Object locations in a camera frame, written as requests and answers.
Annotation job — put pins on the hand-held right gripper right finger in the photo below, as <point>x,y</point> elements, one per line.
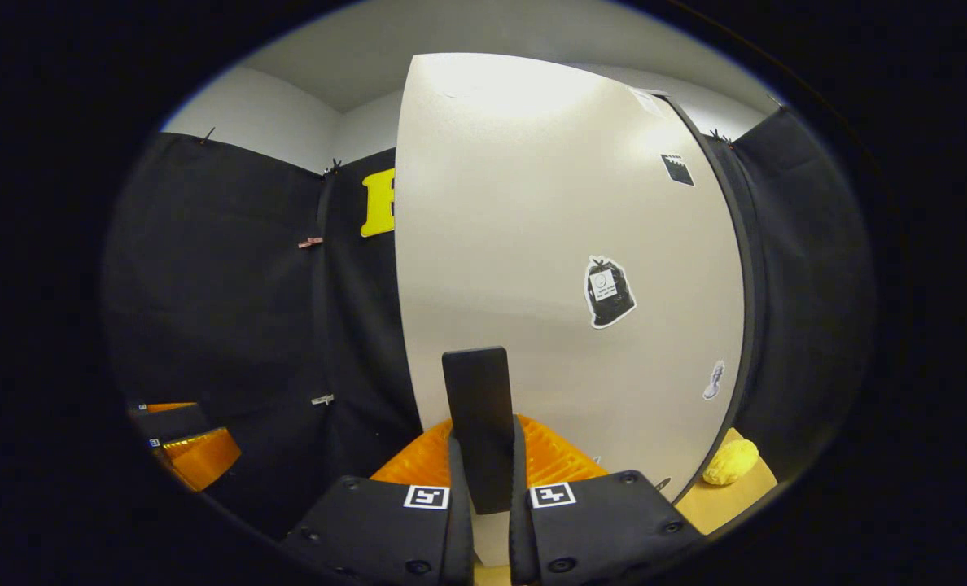
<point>606,537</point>

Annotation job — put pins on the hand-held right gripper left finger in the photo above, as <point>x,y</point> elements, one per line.
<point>386,537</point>

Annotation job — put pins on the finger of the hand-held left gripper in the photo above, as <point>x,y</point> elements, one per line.
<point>203,460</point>
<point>170,419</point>

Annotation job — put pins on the beige cabinet door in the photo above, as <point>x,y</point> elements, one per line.
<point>516,228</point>

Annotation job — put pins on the black backdrop cloth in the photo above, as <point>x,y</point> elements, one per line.
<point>231,309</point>

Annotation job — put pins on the yellow lumpy object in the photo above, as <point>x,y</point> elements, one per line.
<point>730,462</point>

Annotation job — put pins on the copper clip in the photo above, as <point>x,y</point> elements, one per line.
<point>310,242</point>

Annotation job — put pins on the black binder clip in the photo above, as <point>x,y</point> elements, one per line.
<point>207,135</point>
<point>719,137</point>
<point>334,167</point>

